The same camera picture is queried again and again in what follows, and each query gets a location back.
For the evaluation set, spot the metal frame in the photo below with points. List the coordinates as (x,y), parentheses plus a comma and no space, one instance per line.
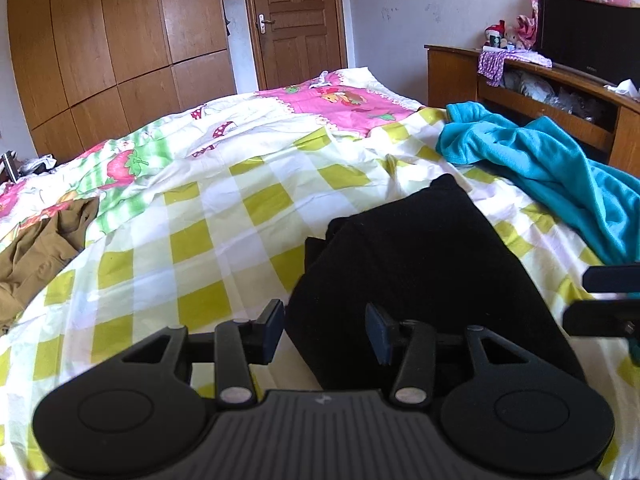
(10,167)

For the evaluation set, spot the white tissue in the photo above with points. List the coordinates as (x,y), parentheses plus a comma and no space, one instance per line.
(624,88)

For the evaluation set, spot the wooden wardrobe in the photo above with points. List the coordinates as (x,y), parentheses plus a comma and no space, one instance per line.
(100,35)

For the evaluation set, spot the white crumpled clothes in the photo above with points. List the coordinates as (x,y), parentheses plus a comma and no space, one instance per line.
(37,164)

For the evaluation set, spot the wooden door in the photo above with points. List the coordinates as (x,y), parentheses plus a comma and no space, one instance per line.
(295,20)

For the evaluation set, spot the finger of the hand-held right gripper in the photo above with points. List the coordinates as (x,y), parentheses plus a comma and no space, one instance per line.
(600,320)
(612,279)

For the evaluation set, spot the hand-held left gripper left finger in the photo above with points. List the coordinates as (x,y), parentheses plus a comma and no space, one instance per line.
(272,332)

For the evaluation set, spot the plastic bags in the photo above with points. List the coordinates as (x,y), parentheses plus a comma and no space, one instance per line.
(550,94)

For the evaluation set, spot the brown garment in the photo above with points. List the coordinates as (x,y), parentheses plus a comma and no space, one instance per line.
(35,260)

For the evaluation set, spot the purple patterned cloth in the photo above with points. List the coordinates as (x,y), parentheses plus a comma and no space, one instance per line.
(492,64)

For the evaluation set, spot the black fuzzy garment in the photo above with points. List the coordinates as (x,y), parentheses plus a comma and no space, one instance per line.
(425,260)

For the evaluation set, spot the teal fleece garment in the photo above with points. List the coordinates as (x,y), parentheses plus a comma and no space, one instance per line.
(550,165)

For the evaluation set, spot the plush toys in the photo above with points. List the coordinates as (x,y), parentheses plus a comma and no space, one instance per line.
(502,36)

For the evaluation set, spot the checked floral bed quilt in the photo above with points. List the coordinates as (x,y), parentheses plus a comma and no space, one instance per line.
(200,220)

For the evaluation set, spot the black television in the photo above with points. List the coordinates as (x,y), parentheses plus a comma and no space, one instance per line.
(585,35)

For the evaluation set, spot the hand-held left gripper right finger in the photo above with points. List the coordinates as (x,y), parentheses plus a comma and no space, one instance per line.
(381,335)

